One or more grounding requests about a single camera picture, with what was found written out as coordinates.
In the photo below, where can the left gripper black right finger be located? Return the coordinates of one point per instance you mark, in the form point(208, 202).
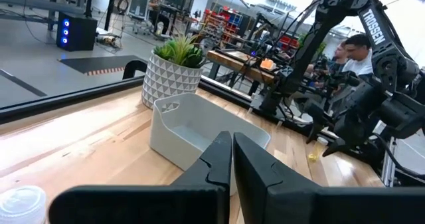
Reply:
point(282, 200)

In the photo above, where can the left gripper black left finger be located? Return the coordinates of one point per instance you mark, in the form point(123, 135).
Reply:
point(199, 197)

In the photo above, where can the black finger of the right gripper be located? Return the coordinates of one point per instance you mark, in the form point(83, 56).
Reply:
point(338, 145)
point(318, 117)

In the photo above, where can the pill bottle with yellow pills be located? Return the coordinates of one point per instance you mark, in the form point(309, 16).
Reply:
point(315, 151)

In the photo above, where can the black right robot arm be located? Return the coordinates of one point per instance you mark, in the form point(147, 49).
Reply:
point(375, 28)

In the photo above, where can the white plastic basket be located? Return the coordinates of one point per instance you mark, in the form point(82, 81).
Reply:
point(179, 134)

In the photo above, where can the person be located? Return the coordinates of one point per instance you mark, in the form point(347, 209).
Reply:
point(154, 1)
point(360, 62)
point(340, 52)

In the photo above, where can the orange glowing object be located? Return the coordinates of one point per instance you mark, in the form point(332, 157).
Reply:
point(267, 64)

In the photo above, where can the red storage bins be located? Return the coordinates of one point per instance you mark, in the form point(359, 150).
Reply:
point(285, 40)

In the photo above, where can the wooden workbench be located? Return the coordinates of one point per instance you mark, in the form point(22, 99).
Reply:
point(232, 64)

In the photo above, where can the grey triangle-patterned plant pot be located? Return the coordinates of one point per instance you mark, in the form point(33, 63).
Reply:
point(166, 81)

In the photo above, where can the red storage shelving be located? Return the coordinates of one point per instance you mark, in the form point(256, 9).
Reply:
point(229, 18)

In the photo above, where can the dark green spiky succulent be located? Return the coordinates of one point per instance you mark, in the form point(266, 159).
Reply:
point(195, 58)

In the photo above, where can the thin-leaved grass plant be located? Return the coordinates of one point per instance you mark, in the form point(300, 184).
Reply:
point(181, 49)

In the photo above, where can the light green rosette succulent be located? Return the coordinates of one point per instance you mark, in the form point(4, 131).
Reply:
point(164, 52)

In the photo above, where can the black arched chair back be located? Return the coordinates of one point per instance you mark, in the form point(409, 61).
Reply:
point(133, 62)

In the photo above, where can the black floor mat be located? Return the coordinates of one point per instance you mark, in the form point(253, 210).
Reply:
point(99, 64)

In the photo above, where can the clear plastic cup lid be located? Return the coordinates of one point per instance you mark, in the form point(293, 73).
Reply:
point(21, 205)

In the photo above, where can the grey office chair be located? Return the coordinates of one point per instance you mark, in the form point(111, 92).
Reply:
point(138, 4)

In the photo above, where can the black computer tower blue lights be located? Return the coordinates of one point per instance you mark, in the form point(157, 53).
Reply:
point(81, 31)

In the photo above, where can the aluminium frame post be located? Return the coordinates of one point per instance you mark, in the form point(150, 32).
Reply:
point(388, 164)

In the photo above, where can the black table edge rail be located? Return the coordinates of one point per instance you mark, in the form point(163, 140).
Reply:
point(66, 99)

